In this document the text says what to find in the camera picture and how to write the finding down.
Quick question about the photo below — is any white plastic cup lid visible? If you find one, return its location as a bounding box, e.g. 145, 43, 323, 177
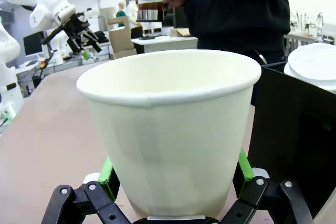
283, 63, 336, 91
287, 42, 336, 80

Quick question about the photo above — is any brown cardboard cup carrier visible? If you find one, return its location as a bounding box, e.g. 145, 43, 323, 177
107, 16, 138, 60

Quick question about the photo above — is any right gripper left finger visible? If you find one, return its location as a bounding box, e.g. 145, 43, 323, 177
40, 157, 132, 224

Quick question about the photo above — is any white background table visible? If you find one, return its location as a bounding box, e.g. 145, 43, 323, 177
131, 36, 199, 54

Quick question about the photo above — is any small cardboard box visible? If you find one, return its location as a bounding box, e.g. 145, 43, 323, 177
170, 28, 192, 37

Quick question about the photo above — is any black computer monitor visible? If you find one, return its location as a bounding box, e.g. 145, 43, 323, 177
23, 31, 44, 57

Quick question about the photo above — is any background person in white coat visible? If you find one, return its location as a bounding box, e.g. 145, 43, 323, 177
125, 0, 143, 38

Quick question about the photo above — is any tall white paper cup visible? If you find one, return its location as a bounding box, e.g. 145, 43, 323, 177
76, 49, 263, 217

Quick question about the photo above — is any background person in green top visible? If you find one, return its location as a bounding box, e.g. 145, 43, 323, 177
116, 1, 127, 27

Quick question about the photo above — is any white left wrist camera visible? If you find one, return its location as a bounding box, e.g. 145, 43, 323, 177
83, 8, 101, 19

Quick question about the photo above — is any black box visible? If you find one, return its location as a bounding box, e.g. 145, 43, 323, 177
248, 61, 336, 221

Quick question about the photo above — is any black left arm cable bundle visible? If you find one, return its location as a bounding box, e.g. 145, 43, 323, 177
41, 26, 65, 46

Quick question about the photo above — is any person's black hoodie torso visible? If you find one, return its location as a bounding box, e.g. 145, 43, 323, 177
183, 0, 294, 65

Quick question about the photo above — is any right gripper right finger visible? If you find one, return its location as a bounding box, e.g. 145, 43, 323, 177
220, 147, 314, 224

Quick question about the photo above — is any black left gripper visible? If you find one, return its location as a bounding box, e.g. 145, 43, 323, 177
61, 13, 103, 60

